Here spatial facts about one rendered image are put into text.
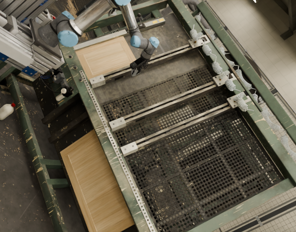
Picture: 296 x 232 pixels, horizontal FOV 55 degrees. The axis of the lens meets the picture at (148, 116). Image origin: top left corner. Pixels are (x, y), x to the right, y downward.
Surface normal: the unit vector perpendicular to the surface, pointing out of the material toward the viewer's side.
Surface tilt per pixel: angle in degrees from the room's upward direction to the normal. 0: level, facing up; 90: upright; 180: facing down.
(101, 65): 60
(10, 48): 90
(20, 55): 90
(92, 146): 90
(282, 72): 90
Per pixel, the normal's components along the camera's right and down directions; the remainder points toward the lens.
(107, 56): 0.07, -0.43
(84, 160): -0.40, -0.19
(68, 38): 0.18, 0.79
